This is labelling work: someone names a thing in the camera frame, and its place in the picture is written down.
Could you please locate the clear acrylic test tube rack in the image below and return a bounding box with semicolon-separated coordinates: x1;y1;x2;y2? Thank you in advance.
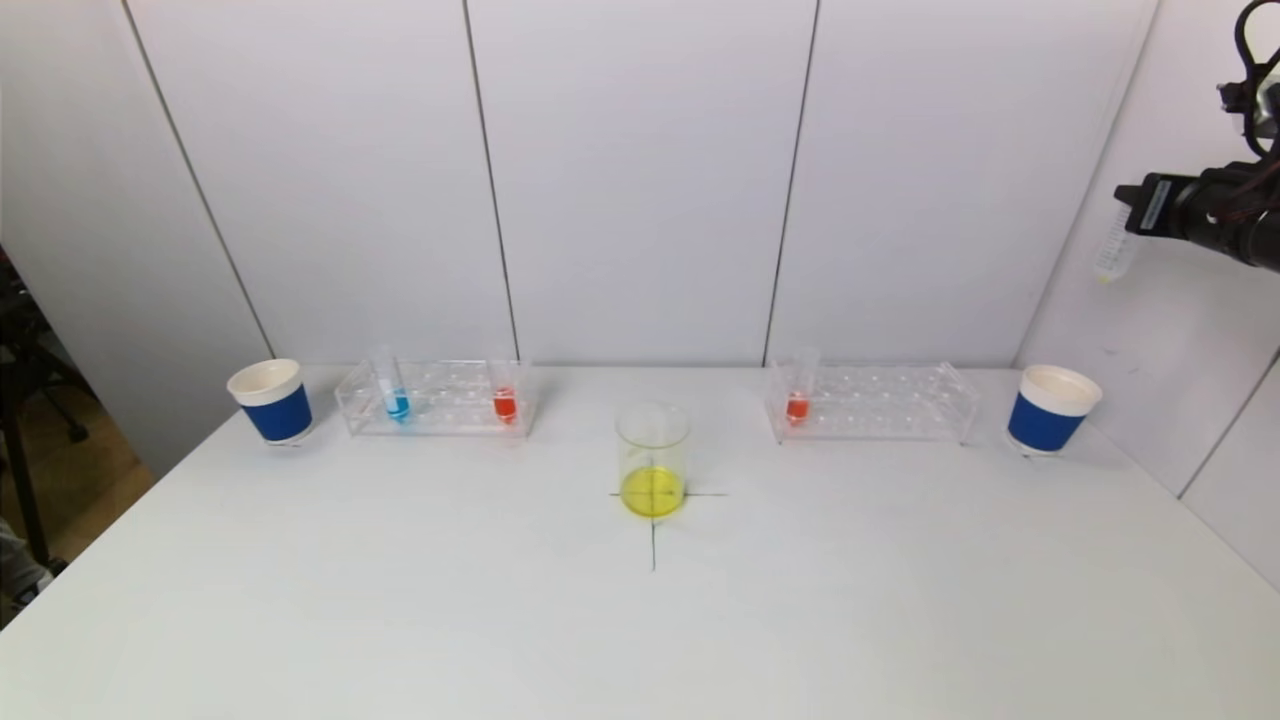
766;360;979;444
335;358;536;439

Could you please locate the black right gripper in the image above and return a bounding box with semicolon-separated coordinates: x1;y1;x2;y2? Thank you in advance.
1113;171;1229;248

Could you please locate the black wheeled stand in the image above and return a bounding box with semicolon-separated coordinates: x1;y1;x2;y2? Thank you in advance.
0;250;91;571

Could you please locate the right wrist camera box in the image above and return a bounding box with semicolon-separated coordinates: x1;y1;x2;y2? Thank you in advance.
1218;80;1280;136

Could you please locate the test tube with red pigment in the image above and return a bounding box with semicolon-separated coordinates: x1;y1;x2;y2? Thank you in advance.
785;346;823;428
490;350;521;426

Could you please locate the test tube with blue pigment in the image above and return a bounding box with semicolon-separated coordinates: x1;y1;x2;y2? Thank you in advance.
372;346;412;423

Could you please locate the clear glass beaker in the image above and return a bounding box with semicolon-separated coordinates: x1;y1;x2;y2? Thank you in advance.
615;402;692;519

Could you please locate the black looped camera cable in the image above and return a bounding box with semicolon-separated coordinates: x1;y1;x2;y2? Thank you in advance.
1235;0;1280;111

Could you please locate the blue white paper cup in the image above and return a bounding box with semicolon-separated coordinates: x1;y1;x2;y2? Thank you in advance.
226;358;314;447
1006;364;1104;457

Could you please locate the test tube with yellow pigment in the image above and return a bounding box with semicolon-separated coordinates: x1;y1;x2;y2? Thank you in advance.
1093;205;1141;284

